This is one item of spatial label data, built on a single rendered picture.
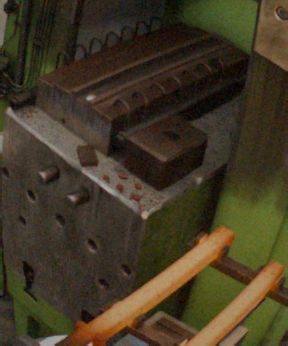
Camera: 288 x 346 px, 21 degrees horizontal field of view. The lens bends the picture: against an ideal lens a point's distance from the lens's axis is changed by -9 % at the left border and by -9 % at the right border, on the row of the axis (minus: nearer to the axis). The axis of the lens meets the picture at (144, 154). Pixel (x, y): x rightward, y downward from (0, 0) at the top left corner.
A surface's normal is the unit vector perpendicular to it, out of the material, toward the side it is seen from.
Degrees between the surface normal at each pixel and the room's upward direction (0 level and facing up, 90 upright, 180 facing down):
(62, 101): 90
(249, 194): 90
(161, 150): 0
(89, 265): 90
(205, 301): 90
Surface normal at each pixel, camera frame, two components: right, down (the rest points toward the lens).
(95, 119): -0.67, 0.36
